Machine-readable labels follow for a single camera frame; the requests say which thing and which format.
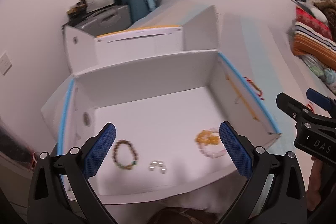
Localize red cord bracelet gold charm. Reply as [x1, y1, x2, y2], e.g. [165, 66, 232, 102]
[244, 77, 264, 101]

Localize white wall socket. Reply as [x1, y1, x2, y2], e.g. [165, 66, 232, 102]
[0, 52, 12, 76]

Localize white pillow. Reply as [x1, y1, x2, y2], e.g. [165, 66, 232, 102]
[309, 7, 328, 24]

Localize striped orange red pillow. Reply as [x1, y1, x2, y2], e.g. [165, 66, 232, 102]
[291, 6, 335, 70]

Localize grey suitcase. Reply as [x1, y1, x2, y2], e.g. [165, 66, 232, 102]
[62, 5, 131, 37]

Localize brown fuzzy blanket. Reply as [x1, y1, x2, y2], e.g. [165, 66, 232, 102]
[314, 1, 336, 29]

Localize brown green bead bracelet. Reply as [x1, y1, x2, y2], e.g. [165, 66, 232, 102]
[112, 139, 140, 171]

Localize pink bead bracelet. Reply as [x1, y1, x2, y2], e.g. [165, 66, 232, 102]
[198, 127, 228, 159]

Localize yellow bead bracelet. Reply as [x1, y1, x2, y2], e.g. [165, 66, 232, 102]
[194, 130, 221, 147]

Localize blue yellow cardboard box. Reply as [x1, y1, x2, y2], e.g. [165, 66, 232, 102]
[40, 4, 282, 205]

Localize floral patterned pillow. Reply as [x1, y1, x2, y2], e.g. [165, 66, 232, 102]
[299, 55, 336, 94]

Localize teal suitcase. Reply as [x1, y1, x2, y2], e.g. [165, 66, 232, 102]
[121, 0, 157, 23]

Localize white pearl bracelet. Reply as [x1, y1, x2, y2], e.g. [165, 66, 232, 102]
[148, 159, 168, 175]

